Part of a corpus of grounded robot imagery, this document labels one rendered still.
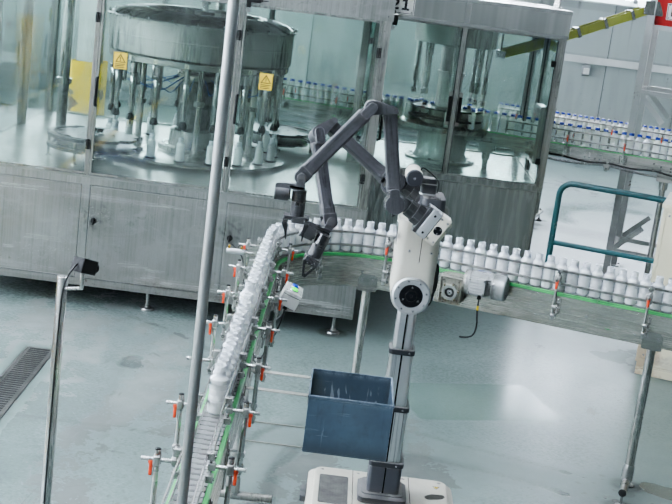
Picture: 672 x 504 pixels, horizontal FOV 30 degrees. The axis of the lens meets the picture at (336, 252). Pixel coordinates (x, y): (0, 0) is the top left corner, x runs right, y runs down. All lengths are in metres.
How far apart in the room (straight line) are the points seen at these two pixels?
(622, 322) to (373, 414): 2.13
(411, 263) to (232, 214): 3.37
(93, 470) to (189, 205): 2.71
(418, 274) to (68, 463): 2.04
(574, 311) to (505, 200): 3.93
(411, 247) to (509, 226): 5.25
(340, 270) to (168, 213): 2.09
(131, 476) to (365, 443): 1.77
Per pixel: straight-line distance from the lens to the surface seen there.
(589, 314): 6.39
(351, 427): 4.59
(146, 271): 8.49
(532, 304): 6.43
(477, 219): 10.25
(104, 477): 6.06
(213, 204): 2.35
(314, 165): 4.86
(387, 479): 5.43
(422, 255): 5.08
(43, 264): 8.62
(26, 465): 6.15
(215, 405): 4.11
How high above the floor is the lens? 2.49
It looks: 13 degrees down
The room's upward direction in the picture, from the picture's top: 7 degrees clockwise
